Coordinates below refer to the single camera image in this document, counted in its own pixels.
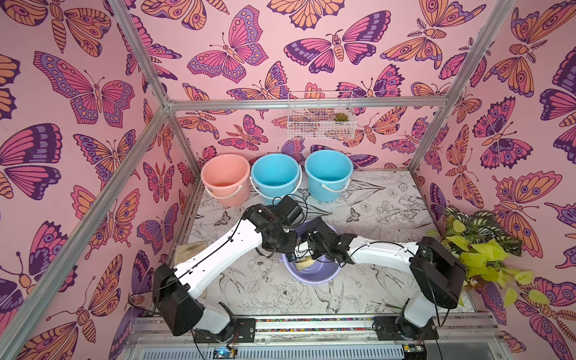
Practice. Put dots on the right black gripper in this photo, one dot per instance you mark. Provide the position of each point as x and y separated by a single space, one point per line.
316 245

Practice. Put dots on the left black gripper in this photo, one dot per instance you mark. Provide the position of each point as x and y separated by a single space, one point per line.
290 247

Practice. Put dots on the yellow microfiber cloth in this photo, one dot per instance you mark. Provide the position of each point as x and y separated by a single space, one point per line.
303 264

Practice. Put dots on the purple plastic bucket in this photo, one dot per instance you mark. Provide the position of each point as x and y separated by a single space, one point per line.
321 272

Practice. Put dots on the blue bucket white handle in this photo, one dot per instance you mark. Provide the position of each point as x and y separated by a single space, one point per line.
274 176

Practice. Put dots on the pink plastic bucket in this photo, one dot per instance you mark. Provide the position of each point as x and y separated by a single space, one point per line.
225 178

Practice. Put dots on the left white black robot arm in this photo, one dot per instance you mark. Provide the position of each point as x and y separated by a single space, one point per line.
176 290

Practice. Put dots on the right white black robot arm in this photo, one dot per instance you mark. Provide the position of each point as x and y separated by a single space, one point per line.
439 274

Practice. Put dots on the beige worn cloth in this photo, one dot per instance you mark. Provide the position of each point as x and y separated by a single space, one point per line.
185 252

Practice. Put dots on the small green succulent plant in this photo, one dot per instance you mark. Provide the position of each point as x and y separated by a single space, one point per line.
340 117

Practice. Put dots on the green leafy potted plant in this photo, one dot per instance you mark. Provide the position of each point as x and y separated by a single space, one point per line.
483 246

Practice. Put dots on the white wire wall basket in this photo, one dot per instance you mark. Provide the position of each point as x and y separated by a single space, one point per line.
311 118

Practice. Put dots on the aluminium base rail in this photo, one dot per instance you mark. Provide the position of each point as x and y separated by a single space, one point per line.
360 336

